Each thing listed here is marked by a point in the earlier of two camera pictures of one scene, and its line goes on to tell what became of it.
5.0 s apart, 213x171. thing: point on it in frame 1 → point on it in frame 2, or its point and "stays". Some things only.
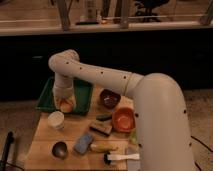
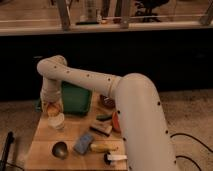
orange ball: (66, 107) → (52, 109)
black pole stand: (10, 138) stays
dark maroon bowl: (109, 99) stays
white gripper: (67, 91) → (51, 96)
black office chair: (144, 9) stays
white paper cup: (56, 119) stays
